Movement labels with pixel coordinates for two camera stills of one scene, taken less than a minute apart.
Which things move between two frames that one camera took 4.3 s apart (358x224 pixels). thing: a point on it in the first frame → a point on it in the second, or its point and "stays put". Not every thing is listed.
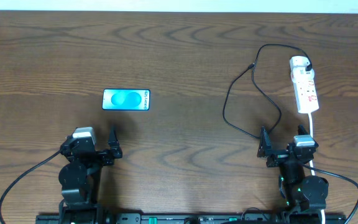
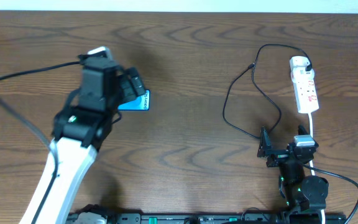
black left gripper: x=98 y=154 → x=129 y=86
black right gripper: x=284 y=157 stays put
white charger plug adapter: x=299 y=63 stays put
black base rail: x=190 y=218 stays put
